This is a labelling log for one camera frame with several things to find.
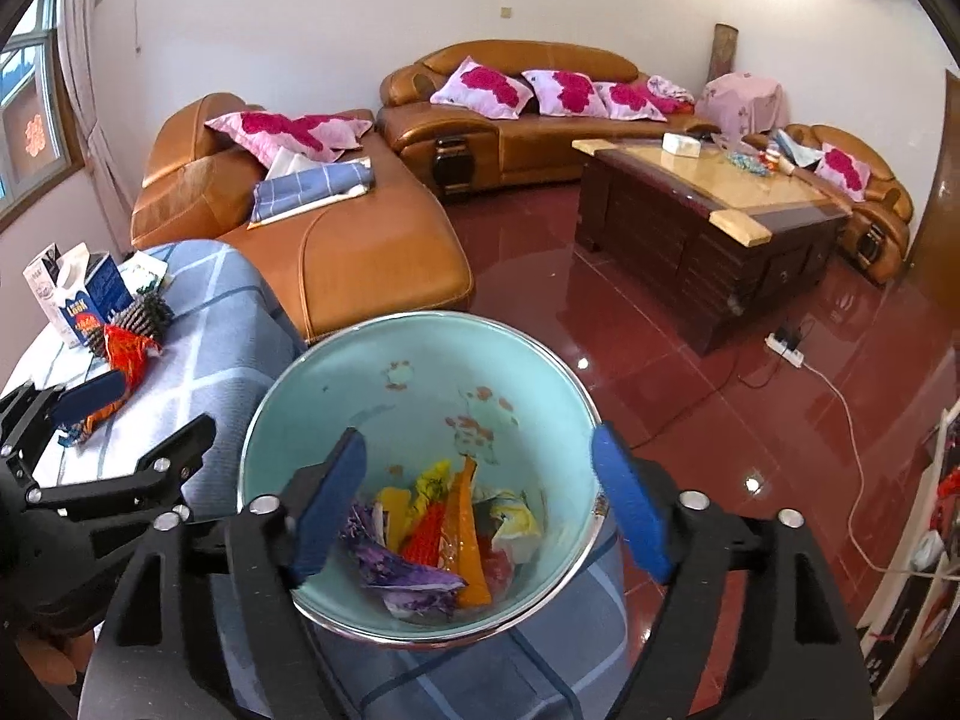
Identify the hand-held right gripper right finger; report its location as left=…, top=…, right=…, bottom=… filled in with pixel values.
left=590, top=422, right=876, bottom=720

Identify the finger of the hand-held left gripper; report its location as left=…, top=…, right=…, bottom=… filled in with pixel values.
left=0, top=370, right=130, bottom=467
left=28, top=412, right=218, bottom=512

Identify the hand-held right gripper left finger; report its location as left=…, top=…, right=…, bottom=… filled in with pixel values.
left=79, top=426, right=370, bottom=720

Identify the red orange snack packet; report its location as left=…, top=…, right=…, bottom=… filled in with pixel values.
left=58, top=325, right=163, bottom=445

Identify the purple foil wrapper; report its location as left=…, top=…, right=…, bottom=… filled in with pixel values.
left=340, top=501, right=467, bottom=617

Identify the yellow wrapper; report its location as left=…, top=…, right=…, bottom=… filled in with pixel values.
left=373, top=460, right=452, bottom=542

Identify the red mesh net bag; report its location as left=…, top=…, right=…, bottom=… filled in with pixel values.
left=400, top=501, right=452, bottom=568

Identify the clear yellowish plastic bag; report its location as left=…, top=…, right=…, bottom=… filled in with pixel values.
left=479, top=489, right=543, bottom=564

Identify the red plastic bag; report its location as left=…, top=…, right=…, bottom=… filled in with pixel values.
left=480, top=543, right=520, bottom=595

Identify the orange snack wrapper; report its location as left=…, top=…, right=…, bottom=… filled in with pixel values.
left=448, top=456, right=497, bottom=610

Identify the teal enamel basin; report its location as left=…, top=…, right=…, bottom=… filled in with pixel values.
left=238, top=310, right=609, bottom=650

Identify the person's left forearm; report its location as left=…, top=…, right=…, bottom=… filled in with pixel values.
left=10, top=625, right=95, bottom=720

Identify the dark grey mesh net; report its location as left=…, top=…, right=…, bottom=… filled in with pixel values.
left=88, top=291, right=175, bottom=358

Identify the blue and white milk carton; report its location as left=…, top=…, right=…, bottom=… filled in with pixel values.
left=55, top=243, right=129, bottom=350

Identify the white paper box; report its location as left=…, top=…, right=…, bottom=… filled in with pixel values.
left=22, top=243, right=70, bottom=332

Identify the green snack packet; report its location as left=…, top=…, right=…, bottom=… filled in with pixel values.
left=118, top=250, right=174, bottom=298

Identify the white power strip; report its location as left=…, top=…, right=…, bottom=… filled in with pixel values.
left=764, top=325, right=806, bottom=365

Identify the dark wooden coffee table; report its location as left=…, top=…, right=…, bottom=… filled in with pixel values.
left=573, top=133, right=853, bottom=358

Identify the orange leather corner sofa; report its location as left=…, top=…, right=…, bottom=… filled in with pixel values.
left=130, top=39, right=722, bottom=344

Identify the window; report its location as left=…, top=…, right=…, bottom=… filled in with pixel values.
left=0, top=0, right=84, bottom=230

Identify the blue checked folded cloth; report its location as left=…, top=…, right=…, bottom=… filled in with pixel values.
left=249, top=163, right=374, bottom=225

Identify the pale pink curtain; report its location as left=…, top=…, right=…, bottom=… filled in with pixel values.
left=55, top=0, right=137, bottom=242

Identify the white folded cloth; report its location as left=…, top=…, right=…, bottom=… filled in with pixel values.
left=262, top=145, right=373, bottom=182

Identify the white printed banner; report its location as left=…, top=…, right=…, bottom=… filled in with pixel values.
left=854, top=396, right=960, bottom=700

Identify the pink floral pillow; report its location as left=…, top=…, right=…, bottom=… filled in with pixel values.
left=204, top=110, right=374, bottom=165
left=592, top=79, right=668, bottom=123
left=520, top=68, right=598, bottom=119
left=813, top=142, right=875, bottom=193
left=429, top=55, right=534, bottom=122

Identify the pile of colourful candies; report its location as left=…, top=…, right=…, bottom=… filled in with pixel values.
left=723, top=149, right=774, bottom=178

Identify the orange leather armchair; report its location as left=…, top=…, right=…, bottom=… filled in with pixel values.
left=742, top=121, right=915, bottom=286

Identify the light blue cloth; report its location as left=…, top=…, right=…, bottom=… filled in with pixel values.
left=772, top=127, right=827, bottom=167

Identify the folded pink floral blanket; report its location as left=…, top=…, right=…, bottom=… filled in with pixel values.
left=646, top=74, right=698, bottom=116

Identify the pink cloth covered appliance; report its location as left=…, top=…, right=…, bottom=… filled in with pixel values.
left=697, top=70, right=789, bottom=138

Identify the brown wooden door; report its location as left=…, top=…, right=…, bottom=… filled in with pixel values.
left=910, top=67, right=960, bottom=295

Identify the rolled bamboo mat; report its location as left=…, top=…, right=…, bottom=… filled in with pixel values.
left=708, top=22, right=740, bottom=84

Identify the white power cable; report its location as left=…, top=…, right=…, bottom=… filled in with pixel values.
left=802, top=359, right=960, bottom=580

